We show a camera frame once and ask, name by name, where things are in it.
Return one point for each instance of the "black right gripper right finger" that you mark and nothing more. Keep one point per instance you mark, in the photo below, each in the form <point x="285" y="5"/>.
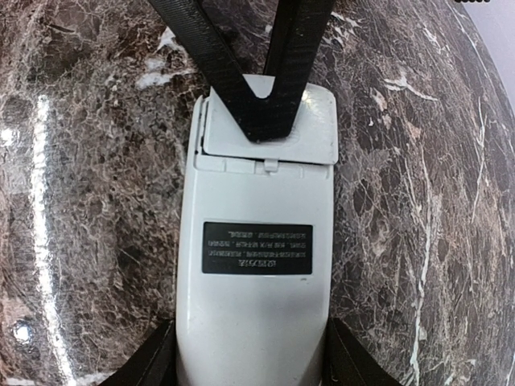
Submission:
<point x="347" y="362"/>

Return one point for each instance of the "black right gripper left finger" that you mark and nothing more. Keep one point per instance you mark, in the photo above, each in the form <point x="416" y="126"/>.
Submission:
<point x="152" y="364"/>

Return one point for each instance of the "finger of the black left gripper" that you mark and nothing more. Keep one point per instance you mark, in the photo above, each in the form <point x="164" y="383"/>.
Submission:
<point x="297" y="31"/>
<point x="215" y="60"/>

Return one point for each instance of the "white battery cover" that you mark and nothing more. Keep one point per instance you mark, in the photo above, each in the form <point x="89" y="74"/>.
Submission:
<point x="313" y="138"/>

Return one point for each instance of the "white and red remote control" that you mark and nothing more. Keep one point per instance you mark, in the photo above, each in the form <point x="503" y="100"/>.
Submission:
<point x="254" y="268"/>

